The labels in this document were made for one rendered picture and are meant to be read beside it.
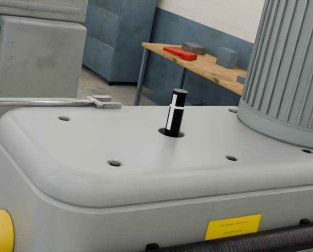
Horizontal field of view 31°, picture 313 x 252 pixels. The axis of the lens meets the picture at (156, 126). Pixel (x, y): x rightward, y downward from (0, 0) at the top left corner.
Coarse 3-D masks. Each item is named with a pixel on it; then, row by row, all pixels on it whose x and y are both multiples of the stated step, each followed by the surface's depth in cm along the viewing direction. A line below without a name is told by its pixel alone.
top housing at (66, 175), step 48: (0, 144) 72; (48, 144) 65; (96, 144) 68; (144, 144) 71; (192, 144) 75; (240, 144) 79; (288, 144) 83; (0, 192) 72; (48, 192) 60; (96, 192) 59; (144, 192) 62; (192, 192) 66; (240, 192) 71; (288, 192) 76; (48, 240) 61; (96, 240) 61; (144, 240) 65; (192, 240) 69
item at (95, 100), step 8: (88, 96) 84; (96, 96) 85; (104, 96) 86; (0, 104) 75; (8, 104) 75; (16, 104) 76; (24, 104) 77; (32, 104) 77; (40, 104) 78; (48, 104) 78; (56, 104) 79; (64, 104) 80; (72, 104) 81; (80, 104) 81; (88, 104) 82; (96, 104) 82; (104, 104) 82; (112, 104) 83; (120, 104) 84
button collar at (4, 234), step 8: (0, 216) 68; (8, 216) 68; (0, 224) 67; (8, 224) 68; (0, 232) 67; (8, 232) 67; (0, 240) 67; (8, 240) 67; (0, 248) 67; (8, 248) 67
